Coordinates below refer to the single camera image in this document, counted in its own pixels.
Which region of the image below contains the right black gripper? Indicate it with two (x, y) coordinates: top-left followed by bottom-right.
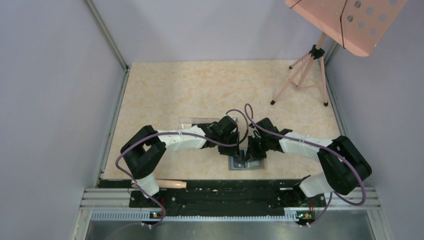
(244, 134), (270, 163)

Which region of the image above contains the grey card holder wallet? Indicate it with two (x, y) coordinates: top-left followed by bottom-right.
(228, 156), (265, 171)

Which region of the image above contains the clear plastic card box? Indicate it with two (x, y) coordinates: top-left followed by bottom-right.
(178, 116), (239, 135)

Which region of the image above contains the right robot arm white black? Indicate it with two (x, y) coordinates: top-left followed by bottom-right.
(246, 117), (372, 206)

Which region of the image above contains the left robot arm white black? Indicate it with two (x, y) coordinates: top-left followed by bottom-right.
(120, 115), (240, 207)

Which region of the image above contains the pink music stand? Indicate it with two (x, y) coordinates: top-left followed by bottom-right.
(270, 0), (407, 106)

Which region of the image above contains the beige cylindrical handle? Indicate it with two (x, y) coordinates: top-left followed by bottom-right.
(156, 179), (187, 189)

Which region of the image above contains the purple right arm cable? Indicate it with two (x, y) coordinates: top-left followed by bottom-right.
(244, 103), (367, 228)

